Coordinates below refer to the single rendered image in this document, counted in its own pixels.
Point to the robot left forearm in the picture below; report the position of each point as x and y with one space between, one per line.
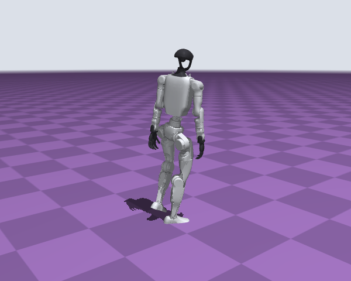
156 117

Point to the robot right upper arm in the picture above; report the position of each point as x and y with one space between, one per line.
197 88

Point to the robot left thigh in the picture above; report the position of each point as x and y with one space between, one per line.
168 149

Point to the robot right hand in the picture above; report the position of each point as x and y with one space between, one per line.
201 146

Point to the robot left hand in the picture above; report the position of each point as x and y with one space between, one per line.
153 138

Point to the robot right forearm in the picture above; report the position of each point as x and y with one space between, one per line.
199 124

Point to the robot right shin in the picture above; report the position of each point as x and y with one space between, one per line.
177 192

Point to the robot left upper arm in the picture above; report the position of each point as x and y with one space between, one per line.
160 91

